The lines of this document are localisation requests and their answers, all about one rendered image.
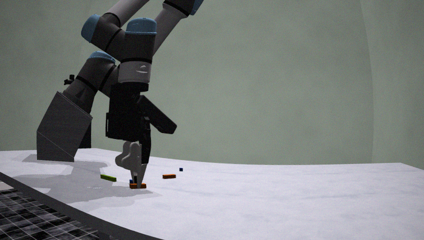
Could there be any lime green rod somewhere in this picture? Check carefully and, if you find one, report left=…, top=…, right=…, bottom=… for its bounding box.
left=100, top=174, right=117, bottom=182

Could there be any orange rod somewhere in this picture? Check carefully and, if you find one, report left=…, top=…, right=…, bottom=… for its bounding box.
left=129, top=183, right=147, bottom=189
left=162, top=174, right=176, bottom=179

